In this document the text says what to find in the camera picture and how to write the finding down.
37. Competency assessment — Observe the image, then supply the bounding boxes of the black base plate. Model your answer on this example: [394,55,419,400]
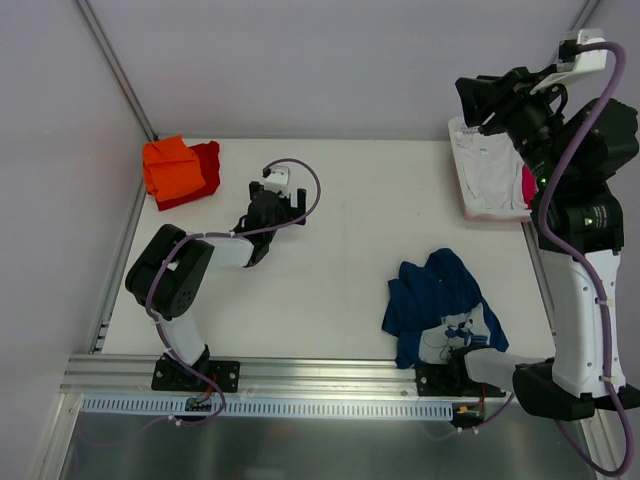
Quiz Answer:
[151,354,241,393]
[415,364,505,398]

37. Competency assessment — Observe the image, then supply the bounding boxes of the right aluminium corner post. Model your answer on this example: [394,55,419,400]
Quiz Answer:
[567,0,604,32]

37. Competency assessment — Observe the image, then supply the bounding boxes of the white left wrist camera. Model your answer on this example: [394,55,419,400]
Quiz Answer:
[262,165,290,198]

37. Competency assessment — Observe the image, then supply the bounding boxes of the blue printed t shirt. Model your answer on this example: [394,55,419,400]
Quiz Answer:
[381,248,509,369]

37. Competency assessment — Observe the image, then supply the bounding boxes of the white slotted cable duct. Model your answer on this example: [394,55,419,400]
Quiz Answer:
[81,394,454,422]

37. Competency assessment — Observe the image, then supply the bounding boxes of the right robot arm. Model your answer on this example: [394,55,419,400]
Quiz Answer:
[447,67,639,421]

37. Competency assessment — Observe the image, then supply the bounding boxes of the aluminium front rail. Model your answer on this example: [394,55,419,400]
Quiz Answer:
[59,353,516,404]

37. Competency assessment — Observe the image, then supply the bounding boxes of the aluminium corner post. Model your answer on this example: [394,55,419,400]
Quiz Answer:
[71,0,158,142]
[567,0,604,32]

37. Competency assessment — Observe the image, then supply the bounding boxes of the white plastic basket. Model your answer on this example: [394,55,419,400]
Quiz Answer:
[448,116,531,223]

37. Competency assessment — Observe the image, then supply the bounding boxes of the left aluminium corner post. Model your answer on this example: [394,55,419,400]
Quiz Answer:
[71,0,158,142]

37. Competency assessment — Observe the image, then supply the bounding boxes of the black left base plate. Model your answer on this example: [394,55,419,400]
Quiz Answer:
[151,354,241,393]

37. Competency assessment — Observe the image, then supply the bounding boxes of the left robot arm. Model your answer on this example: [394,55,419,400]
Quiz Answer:
[125,181,307,394]

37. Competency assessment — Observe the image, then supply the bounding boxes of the pink t shirt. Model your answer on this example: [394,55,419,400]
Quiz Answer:
[521,165,538,209]

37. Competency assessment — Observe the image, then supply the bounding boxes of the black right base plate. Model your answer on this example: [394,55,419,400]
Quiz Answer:
[415,364,505,398]

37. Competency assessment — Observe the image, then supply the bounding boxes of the red folded t shirt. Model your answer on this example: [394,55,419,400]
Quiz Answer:
[154,141,221,211]

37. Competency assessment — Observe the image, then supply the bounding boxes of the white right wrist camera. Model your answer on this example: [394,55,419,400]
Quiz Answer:
[531,28,607,94]

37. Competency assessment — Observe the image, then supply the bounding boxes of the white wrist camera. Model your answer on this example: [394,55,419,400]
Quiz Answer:
[262,165,290,198]
[531,28,607,94]

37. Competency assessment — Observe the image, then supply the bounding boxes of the white t shirt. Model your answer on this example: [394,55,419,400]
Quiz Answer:
[454,132,527,210]

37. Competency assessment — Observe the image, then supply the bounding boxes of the orange folded t shirt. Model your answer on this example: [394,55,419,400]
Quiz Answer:
[142,136,206,202]

